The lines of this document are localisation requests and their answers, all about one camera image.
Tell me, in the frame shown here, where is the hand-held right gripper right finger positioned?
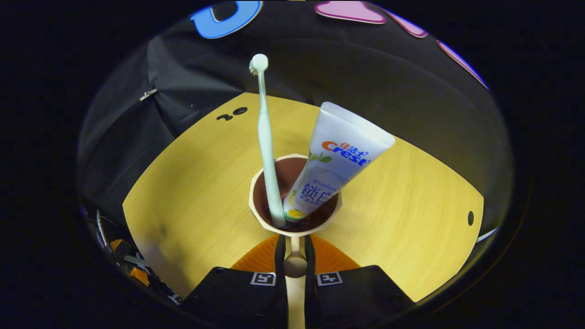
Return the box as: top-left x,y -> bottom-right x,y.
304,234 -> 415,329

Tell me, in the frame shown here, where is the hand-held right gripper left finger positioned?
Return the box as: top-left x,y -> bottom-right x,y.
182,234 -> 289,329

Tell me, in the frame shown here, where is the beige cup with handle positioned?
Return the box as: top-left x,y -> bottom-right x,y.
248,154 -> 343,329

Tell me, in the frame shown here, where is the white toothpaste tube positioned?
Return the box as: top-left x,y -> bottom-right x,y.
282,101 -> 396,223

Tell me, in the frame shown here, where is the pale green toothbrush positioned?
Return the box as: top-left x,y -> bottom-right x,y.
249,53 -> 287,228

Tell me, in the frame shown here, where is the wooden desktop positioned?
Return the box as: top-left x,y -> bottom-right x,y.
122,92 -> 484,303

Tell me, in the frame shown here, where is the black backdrop cloth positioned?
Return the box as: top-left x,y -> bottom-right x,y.
77,0 -> 512,238

